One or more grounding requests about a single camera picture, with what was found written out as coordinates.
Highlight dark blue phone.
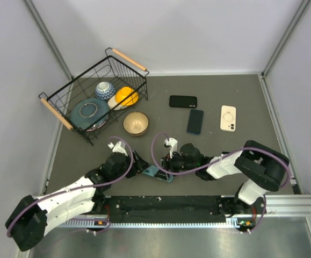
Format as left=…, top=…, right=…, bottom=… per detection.
left=186, top=109, right=204, bottom=135

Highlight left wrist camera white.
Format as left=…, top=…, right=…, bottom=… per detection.
left=107, top=141, right=128, bottom=156

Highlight cream phone case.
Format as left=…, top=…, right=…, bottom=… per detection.
left=220, top=105, right=236, bottom=132

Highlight black phone case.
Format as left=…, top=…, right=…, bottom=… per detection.
left=169, top=95, right=198, bottom=109

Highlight blue white patterned bowl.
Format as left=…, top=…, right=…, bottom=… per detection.
left=95, top=82, right=116, bottom=101

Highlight aluminium rail with comb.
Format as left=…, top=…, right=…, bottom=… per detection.
left=57, top=195, right=311, bottom=228

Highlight beige brown bowl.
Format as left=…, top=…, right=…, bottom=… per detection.
left=122, top=112, right=149, bottom=137

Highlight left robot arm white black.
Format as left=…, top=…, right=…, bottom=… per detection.
left=5, top=152, right=150, bottom=252

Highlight black wire basket wooden handles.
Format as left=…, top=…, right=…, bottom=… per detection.
left=39, top=49, right=149, bottom=143

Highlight teal blue plate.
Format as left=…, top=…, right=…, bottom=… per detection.
left=70, top=98, right=110, bottom=129

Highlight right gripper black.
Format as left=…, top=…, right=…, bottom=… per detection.
left=155, top=147, right=198, bottom=180

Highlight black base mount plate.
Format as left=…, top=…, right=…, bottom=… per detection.
left=105, top=196, right=226, bottom=224

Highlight pink plate under teal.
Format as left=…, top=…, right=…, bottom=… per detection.
left=85, top=120, right=107, bottom=132

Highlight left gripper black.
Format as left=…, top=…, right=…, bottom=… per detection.
left=111, top=149, right=150, bottom=181

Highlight white bowl in basket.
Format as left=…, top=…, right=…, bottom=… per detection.
left=107, top=96, right=127, bottom=111

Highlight teal blue phone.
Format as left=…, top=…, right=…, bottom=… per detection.
left=143, top=165, right=173, bottom=183

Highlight yellow bowl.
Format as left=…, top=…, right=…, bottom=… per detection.
left=115, top=86, right=139, bottom=106

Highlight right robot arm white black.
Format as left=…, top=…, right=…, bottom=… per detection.
left=155, top=138, right=290, bottom=217

